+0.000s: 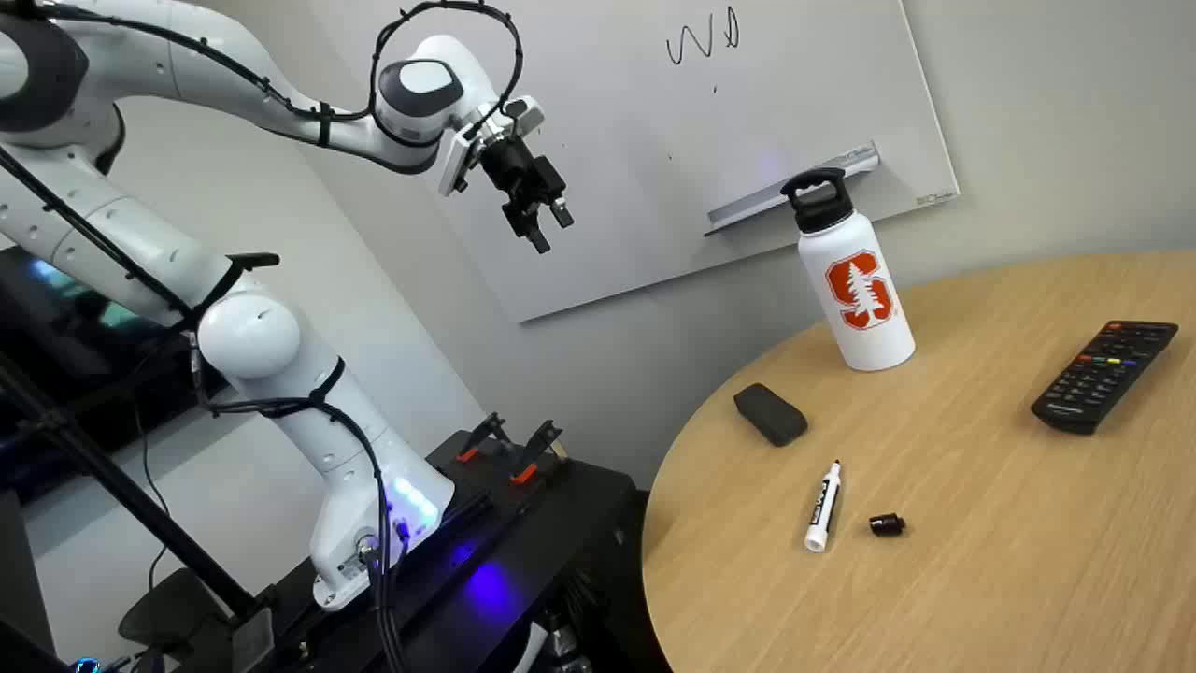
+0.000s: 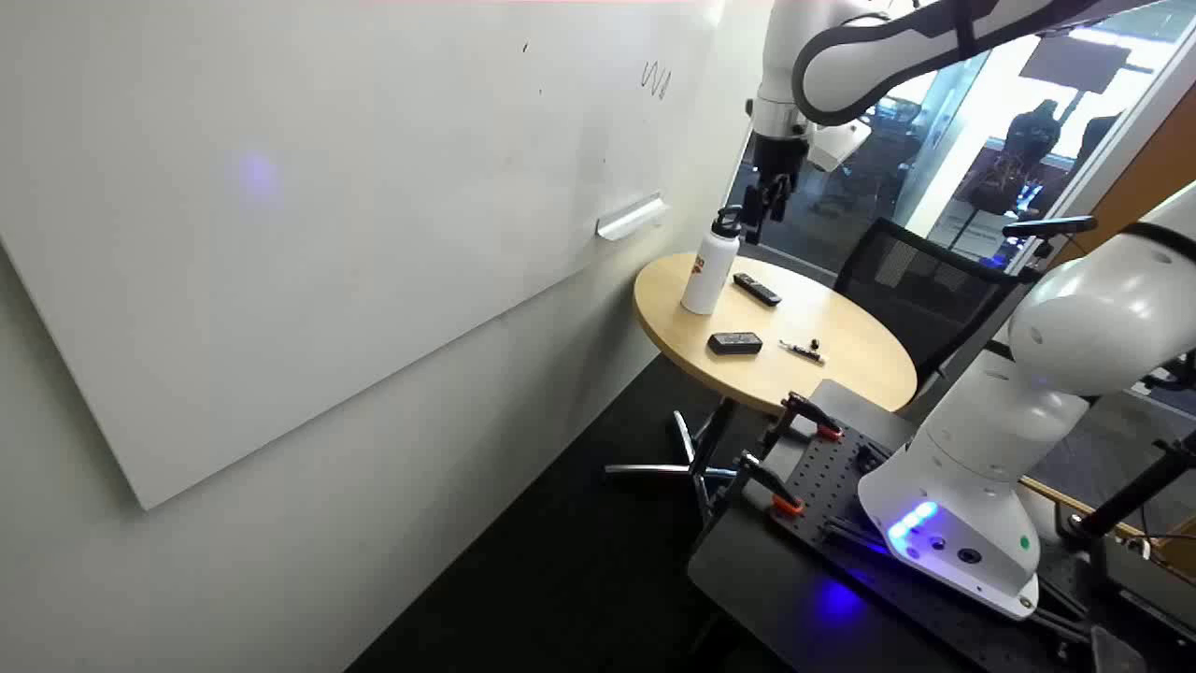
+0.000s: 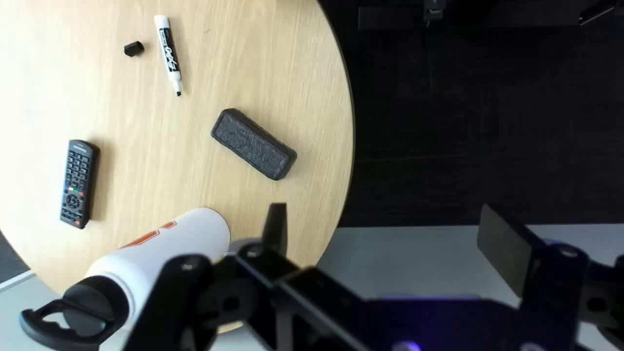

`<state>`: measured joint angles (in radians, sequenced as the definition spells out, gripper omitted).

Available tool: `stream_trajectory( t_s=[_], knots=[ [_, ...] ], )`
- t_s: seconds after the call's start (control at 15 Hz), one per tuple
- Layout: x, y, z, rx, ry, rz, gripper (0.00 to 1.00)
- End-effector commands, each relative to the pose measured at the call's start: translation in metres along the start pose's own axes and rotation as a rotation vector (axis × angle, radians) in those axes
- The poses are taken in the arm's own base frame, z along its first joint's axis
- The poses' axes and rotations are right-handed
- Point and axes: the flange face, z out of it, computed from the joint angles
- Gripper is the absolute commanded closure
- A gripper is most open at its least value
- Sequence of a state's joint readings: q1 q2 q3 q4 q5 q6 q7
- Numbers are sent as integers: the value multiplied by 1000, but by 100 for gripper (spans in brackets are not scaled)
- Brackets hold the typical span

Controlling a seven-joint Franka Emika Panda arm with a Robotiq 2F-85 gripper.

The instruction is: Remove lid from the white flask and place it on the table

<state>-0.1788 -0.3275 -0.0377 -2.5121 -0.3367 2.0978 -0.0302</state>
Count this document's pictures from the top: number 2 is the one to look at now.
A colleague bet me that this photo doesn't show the black clamp with red tip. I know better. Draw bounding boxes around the black clamp with red tip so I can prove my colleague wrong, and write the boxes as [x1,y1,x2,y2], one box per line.
[776,390,843,448]
[732,448,807,522]

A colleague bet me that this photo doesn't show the metal star base legs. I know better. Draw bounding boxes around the metal star base legs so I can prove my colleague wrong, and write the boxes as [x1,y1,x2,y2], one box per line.
[603,400,741,505]

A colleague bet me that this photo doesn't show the black whiteboard eraser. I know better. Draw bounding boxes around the black whiteboard eraser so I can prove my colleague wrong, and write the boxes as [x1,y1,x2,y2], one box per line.
[707,327,766,360]

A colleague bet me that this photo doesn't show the dark chair behind glass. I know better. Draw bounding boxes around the dark chair behind glass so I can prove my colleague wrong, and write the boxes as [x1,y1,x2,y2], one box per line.
[993,94,1069,170]

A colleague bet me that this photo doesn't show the large white whiteboard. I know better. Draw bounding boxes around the large white whiteboard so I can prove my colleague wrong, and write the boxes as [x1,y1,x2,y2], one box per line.
[0,0,730,515]

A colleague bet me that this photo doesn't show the black tripod stand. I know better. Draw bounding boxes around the black tripod stand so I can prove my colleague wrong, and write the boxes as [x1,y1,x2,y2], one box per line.
[1054,426,1196,574]

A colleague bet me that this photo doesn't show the white dry erase marker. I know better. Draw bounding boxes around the white dry erase marker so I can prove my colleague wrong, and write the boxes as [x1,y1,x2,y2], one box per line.
[776,337,828,368]

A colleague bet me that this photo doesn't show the perforated robot mounting plate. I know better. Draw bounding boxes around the perforated robot mounting plate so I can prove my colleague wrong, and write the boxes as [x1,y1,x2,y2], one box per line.
[742,414,925,557]

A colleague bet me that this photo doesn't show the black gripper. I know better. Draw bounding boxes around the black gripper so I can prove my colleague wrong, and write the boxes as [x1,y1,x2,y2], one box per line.
[741,132,811,250]

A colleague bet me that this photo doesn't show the black labelled marker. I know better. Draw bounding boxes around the black labelled marker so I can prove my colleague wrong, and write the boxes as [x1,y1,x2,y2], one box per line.
[730,267,786,309]

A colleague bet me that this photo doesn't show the grey robot cart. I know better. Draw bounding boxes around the grey robot cart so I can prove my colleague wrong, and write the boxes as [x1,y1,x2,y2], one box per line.
[684,378,1196,673]

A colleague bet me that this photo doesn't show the white flask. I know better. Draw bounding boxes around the white flask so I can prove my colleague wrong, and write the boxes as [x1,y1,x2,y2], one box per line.
[679,228,742,321]

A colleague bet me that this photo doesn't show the black mesh office chair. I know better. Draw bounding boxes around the black mesh office chair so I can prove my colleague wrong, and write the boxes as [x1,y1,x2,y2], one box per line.
[828,214,1097,383]

